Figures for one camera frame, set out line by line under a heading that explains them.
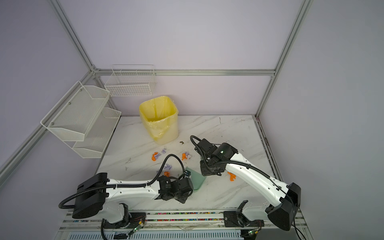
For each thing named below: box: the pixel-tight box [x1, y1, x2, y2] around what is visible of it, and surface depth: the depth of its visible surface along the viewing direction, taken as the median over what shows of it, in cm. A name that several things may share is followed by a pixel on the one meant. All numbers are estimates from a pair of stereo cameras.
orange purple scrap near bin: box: [151, 148, 167, 162], surface depth 97 cm
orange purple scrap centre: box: [181, 151, 192, 161], surface depth 97 cm
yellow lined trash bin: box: [139, 95, 179, 146], surface depth 95 cm
